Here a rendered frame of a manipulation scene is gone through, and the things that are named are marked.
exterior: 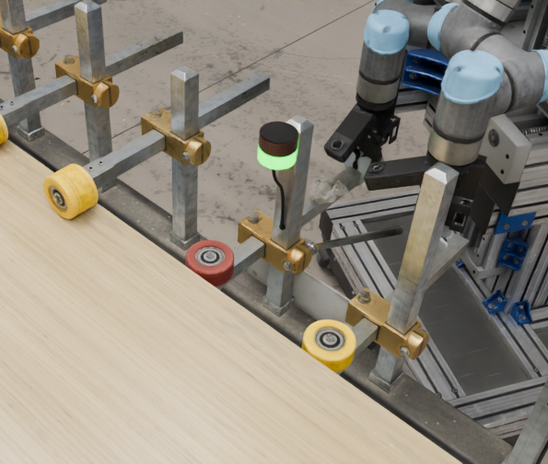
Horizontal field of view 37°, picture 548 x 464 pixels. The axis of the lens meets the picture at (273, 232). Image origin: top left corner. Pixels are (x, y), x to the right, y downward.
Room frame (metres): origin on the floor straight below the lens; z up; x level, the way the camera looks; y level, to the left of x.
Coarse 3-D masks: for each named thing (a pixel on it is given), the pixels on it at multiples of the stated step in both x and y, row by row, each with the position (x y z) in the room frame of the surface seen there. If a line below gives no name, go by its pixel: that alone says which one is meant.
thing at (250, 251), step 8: (352, 168) 1.27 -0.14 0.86; (336, 176) 1.24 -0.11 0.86; (344, 176) 1.25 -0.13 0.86; (352, 176) 1.25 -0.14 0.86; (360, 176) 1.26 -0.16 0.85; (352, 184) 1.24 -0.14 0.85; (304, 200) 1.16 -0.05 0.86; (312, 200) 1.16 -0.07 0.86; (336, 200) 1.20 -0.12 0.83; (304, 208) 1.14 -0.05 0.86; (312, 208) 1.14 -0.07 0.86; (320, 208) 1.16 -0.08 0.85; (304, 216) 1.12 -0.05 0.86; (312, 216) 1.14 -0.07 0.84; (304, 224) 1.12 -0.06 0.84; (248, 240) 1.04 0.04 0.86; (256, 240) 1.04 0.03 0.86; (240, 248) 1.02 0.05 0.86; (248, 248) 1.02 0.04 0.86; (256, 248) 1.02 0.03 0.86; (240, 256) 1.00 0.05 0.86; (248, 256) 1.00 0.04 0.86; (256, 256) 1.02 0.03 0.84; (240, 264) 0.98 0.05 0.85; (248, 264) 1.00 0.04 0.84; (240, 272) 0.98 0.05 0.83
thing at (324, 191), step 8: (312, 184) 1.21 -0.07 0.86; (320, 184) 1.20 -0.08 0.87; (328, 184) 1.19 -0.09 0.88; (336, 184) 1.20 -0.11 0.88; (344, 184) 1.22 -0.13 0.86; (312, 192) 1.18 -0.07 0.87; (320, 192) 1.17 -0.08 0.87; (328, 192) 1.19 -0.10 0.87; (336, 192) 1.18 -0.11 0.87; (344, 192) 1.19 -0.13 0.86; (320, 200) 1.16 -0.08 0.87; (328, 200) 1.16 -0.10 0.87
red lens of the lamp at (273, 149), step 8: (296, 128) 1.02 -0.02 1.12; (264, 144) 0.98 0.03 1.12; (272, 144) 0.97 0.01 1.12; (280, 144) 0.97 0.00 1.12; (288, 144) 0.97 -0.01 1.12; (296, 144) 0.99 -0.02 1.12; (264, 152) 0.98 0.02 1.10; (272, 152) 0.97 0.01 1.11; (280, 152) 0.97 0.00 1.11; (288, 152) 0.98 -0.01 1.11
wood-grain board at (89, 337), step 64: (0, 192) 1.05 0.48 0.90; (0, 256) 0.90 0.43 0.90; (64, 256) 0.92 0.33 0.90; (128, 256) 0.93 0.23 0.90; (0, 320) 0.77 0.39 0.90; (64, 320) 0.78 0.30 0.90; (128, 320) 0.79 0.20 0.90; (192, 320) 0.81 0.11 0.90; (256, 320) 0.82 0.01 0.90; (0, 384) 0.66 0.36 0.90; (64, 384) 0.67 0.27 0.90; (128, 384) 0.68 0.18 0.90; (192, 384) 0.69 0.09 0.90; (256, 384) 0.70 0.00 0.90; (320, 384) 0.71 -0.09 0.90; (0, 448) 0.56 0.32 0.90; (64, 448) 0.57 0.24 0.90; (128, 448) 0.58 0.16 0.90; (192, 448) 0.59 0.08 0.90; (256, 448) 0.60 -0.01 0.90; (320, 448) 0.61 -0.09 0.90; (384, 448) 0.62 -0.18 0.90
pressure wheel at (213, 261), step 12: (204, 240) 0.98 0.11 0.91; (192, 252) 0.95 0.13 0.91; (204, 252) 0.95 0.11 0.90; (216, 252) 0.96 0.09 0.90; (228, 252) 0.95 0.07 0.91; (192, 264) 0.92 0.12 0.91; (204, 264) 0.92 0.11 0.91; (216, 264) 0.93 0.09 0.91; (228, 264) 0.93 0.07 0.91; (204, 276) 0.90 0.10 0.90; (216, 276) 0.91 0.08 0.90; (228, 276) 0.92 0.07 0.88
